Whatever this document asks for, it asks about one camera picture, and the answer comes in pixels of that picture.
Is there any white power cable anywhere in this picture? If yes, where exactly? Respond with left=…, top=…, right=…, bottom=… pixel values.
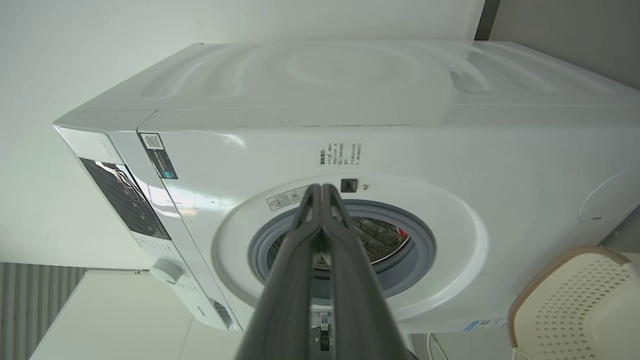
left=426, top=332, right=451, bottom=360

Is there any cream perforated laundry basket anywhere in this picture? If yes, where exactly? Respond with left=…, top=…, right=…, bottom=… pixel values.
left=507, top=245, right=640, bottom=360

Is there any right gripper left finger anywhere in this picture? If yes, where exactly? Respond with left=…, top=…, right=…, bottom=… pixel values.
left=235, top=183, right=324, bottom=360

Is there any grey slatted panel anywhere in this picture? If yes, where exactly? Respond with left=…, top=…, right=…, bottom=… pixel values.
left=0, top=262, right=88, bottom=360

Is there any washing machine drum opening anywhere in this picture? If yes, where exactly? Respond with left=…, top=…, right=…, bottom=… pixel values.
left=272, top=215, right=412, bottom=273

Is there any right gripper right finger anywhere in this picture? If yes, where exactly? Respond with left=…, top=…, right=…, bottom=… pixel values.
left=322, top=183, right=420, bottom=360

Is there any grey rubber door gasket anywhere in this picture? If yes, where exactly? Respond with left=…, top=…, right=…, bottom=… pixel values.
left=248, top=199, right=437, bottom=301

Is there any grey warning label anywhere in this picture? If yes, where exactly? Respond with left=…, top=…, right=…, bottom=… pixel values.
left=266, top=186, right=311, bottom=212

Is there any white cabinet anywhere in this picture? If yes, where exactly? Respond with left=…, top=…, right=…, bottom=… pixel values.
left=30, top=270, right=243, bottom=360

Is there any round white filter cover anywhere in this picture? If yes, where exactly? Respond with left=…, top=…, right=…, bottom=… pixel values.
left=578, top=172, right=640, bottom=223

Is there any dark QR code sticker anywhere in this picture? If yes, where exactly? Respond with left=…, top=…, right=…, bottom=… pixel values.
left=138, top=132, right=179, bottom=180

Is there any black washer control panel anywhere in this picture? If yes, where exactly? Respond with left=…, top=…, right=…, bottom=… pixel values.
left=80, top=157, right=172, bottom=241

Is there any white detergent drawer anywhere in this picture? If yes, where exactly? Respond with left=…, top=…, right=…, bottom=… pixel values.
left=192, top=297, right=238, bottom=332

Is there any white round control knob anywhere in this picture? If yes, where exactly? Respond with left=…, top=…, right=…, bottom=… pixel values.
left=149, top=258, right=184, bottom=286

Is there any printed text label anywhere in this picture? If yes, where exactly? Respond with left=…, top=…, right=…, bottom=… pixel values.
left=319, top=142, right=363, bottom=168

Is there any white front-load washing machine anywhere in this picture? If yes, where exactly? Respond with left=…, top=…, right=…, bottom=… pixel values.
left=53, top=40, right=640, bottom=335

